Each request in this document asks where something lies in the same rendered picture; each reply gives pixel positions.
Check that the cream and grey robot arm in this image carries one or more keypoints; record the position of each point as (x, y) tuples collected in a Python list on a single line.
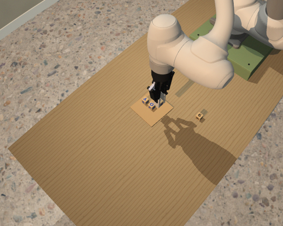
[(204, 60)]

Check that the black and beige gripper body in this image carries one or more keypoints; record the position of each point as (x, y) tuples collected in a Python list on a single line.
[(158, 78)]

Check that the light orange mat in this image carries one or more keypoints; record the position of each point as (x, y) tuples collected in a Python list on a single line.
[(151, 117)]

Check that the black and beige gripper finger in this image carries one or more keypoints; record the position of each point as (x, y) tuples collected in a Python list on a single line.
[(155, 93), (166, 86)]

